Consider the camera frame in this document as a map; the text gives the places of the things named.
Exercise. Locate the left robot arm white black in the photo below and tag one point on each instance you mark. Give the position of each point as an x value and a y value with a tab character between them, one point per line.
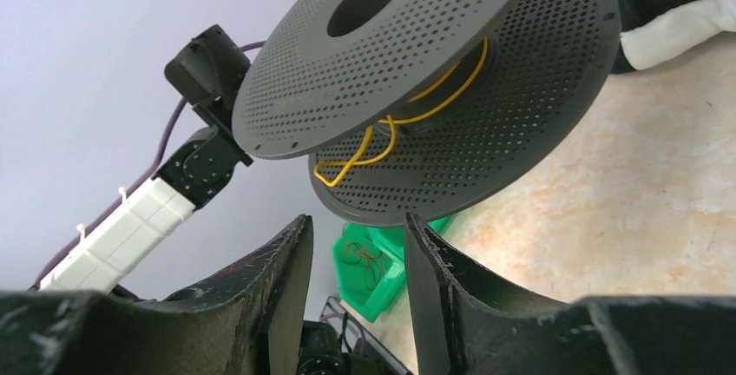
194	160

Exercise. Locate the black cable spool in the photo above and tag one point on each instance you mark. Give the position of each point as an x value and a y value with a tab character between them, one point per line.
422	106

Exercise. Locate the green compartment tray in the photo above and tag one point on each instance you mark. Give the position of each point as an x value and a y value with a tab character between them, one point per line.
369	266

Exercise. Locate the black white checkered pillow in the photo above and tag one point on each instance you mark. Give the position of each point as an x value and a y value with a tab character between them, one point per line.
657	31

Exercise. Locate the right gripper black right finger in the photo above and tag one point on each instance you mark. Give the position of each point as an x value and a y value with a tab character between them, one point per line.
467	319

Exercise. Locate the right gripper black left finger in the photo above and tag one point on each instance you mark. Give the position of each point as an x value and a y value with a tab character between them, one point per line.
223	324

